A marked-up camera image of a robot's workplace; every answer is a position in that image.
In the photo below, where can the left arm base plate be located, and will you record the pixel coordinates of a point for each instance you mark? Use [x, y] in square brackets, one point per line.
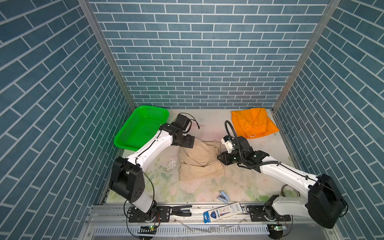
[159, 214]

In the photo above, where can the right circuit board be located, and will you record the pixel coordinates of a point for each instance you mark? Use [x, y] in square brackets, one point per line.
[277, 228]

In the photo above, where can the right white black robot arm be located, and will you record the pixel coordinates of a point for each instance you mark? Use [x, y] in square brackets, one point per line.
[319, 199]

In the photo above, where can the white vented cable duct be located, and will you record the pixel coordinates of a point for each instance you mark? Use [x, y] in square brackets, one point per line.
[179, 230]

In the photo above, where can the left circuit board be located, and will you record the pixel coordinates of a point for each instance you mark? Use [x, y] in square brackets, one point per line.
[147, 230]

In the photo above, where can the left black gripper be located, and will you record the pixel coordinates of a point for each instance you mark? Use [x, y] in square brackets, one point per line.
[189, 141]

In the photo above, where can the orange shorts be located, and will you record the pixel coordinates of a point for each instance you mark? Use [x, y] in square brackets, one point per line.
[253, 123]

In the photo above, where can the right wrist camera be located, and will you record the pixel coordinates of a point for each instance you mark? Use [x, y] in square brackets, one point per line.
[227, 142]

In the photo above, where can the blue white flat box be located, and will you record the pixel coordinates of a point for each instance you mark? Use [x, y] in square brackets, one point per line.
[222, 212]

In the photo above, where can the green plastic basket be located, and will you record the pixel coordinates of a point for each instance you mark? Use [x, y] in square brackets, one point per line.
[141, 126]

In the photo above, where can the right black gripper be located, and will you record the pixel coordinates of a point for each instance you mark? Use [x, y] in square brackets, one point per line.
[225, 159]

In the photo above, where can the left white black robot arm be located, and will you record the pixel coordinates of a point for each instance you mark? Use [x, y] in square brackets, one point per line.
[128, 174]

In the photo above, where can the black pliers tool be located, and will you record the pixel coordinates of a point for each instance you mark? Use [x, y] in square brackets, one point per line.
[181, 211]

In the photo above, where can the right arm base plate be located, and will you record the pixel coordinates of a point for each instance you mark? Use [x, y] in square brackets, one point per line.
[257, 214]

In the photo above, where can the circuit board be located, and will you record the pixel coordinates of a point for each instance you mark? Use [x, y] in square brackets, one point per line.
[147, 230]
[277, 228]

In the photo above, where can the beige shorts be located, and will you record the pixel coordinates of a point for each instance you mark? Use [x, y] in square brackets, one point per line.
[200, 162]

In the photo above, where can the aluminium front rail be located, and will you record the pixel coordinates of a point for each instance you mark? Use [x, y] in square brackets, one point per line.
[199, 221]

